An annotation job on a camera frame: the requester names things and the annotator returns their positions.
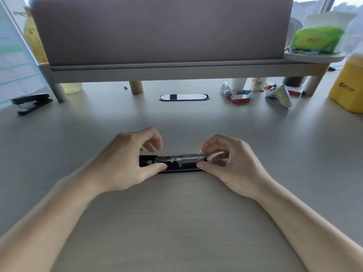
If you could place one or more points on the person's right hand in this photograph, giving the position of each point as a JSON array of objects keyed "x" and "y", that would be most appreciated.
[{"x": 241, "y": 169}]

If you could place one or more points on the person's left hand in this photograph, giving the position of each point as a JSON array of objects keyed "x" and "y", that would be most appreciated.
[{"x": 122, "y": 164}]

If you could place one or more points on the person's left thumb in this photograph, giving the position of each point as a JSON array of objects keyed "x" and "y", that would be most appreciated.
[{"x": 155, "y": 167}]

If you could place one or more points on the person's right middle finger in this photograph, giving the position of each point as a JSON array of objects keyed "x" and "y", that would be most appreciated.
[{"x": 223, "y": 160}]

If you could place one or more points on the person's right thumb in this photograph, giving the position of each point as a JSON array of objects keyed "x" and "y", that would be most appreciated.
[{"x": 209, "y": 165}]

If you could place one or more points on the person's left middle finger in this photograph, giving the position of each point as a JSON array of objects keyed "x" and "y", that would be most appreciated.
[{"x": 149, "y": 148}]

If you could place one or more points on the small white plastic piece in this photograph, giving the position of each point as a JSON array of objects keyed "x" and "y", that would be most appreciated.
[{"x": 214, "y": 156}]

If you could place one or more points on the black stapler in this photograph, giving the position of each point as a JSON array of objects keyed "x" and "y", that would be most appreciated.
[
  {"x": 178, "y": 164},
  {"x": 31, "y": 102}
]

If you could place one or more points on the person's left forearm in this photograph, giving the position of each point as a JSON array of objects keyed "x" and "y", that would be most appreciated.
[{"x": 48, "y": 220}]

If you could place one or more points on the person's right forearm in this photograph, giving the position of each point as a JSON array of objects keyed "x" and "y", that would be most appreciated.
[{"x": 306, "y": 226}]

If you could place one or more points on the red staple box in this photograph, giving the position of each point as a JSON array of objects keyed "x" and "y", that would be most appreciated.
[{"x": 239, "y": 98}]

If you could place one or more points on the white glue tube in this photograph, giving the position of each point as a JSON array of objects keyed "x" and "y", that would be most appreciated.
[{"x": 225, "y": 89}]

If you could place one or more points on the grey desk shelf riser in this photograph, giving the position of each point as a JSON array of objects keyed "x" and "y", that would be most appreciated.
[{"x": 181, "y": 71}]

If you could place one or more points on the white patterned paper cup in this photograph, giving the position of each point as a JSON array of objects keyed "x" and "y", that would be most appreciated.
[{"x": 259, "y": 83}]

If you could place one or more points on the white game controller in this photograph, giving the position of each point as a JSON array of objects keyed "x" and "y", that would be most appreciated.
[{"x": 279, "y": 95}]

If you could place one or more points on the flat red box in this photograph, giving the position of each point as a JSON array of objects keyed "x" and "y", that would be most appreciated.
[{"x": 295, "y": 92}]

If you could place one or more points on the dark cup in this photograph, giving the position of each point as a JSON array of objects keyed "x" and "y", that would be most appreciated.
[{"x": 293, "y": 81}]

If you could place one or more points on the mauve fabric desk partition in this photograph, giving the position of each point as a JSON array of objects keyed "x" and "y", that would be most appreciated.
[{"x": 161, "y": 28}]

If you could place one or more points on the closed black stapler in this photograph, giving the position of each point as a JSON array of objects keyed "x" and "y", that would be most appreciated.
[{"x": 31, "y": 102}]

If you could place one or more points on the yellow plastic container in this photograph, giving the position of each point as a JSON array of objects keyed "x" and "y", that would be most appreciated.
[{"x": 347, "y": 84}]

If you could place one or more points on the green tissue pack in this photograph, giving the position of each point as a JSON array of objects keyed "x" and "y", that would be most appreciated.
[{"x": 316, "y": 39}]

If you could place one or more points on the yellow translucent bottle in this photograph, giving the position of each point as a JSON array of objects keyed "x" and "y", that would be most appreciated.
[{"x": 35, "y": 42}]

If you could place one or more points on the white printed paper sheet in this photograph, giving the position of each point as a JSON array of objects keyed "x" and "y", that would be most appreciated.
[{"x": 15, "y": 65}]

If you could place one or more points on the white plastic bag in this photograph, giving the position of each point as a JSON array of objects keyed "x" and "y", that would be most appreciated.
[{"x": 326, "y": 21}]

